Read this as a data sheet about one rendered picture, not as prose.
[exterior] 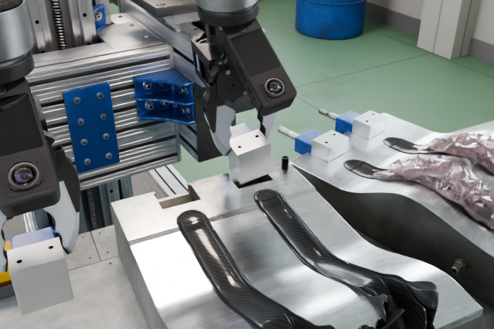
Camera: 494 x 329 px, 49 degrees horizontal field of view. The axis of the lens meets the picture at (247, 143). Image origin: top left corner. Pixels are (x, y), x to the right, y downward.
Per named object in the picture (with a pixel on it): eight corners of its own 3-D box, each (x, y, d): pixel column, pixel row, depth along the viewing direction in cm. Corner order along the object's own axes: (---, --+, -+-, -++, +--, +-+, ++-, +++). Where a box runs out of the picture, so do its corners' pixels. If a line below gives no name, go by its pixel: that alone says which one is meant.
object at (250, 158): (203, 133, 83) (199, 105, 80) (233, 123, 85) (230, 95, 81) (240, 184, 74) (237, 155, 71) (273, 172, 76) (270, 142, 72)
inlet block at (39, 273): (9, 237, 63) (-2, 199, 60) (54, 225, 65) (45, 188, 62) (21, 316, 52) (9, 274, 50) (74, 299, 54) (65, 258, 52)
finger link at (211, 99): (230, 123, 72) (239, 64, 67) (236, 130, 71) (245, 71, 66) (198, 128, 70) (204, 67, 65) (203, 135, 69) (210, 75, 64)
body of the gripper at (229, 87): (245, 62, 75) (238, -22, 67) (275, 92, 69) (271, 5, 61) (193, 78, 72) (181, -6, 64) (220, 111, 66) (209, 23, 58)
